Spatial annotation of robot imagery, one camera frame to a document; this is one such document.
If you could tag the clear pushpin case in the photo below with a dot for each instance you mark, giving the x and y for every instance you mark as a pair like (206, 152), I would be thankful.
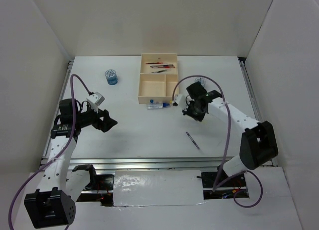
(153, 105)

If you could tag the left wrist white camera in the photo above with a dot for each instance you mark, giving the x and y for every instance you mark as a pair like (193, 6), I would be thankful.
(94, 100)

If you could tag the purple gel pen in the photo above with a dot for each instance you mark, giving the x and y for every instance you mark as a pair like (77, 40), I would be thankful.
(195, 144)

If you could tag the white foil front panel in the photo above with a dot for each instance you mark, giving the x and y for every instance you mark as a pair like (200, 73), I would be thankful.
(157, 188)

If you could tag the red capped pen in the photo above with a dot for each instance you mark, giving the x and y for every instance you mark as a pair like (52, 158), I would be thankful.
(166, 68)

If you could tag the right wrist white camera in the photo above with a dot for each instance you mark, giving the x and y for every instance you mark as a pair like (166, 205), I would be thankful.
(180, 101)

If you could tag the green gel pen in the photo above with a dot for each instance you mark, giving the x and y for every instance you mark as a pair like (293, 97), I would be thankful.
(158, 71)

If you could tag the wrist white camera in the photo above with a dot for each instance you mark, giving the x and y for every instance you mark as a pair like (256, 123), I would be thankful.
(180, 101)
(94, 100)

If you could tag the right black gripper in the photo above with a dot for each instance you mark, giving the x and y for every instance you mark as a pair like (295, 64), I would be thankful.
(187, 112)

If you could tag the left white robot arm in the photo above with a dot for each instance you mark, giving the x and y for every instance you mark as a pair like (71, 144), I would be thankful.
(53, 202)

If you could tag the cream wooden organizer box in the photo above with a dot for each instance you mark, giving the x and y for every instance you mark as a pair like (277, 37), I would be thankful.
(159, 87)

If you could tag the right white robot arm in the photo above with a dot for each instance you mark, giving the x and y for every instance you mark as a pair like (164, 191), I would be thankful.
(258, 143)

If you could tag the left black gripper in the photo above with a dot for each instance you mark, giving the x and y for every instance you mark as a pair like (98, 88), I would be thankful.
(107, 122)

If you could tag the aluminium front rail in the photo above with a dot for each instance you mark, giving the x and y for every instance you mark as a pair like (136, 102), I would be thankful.
(145, 164)

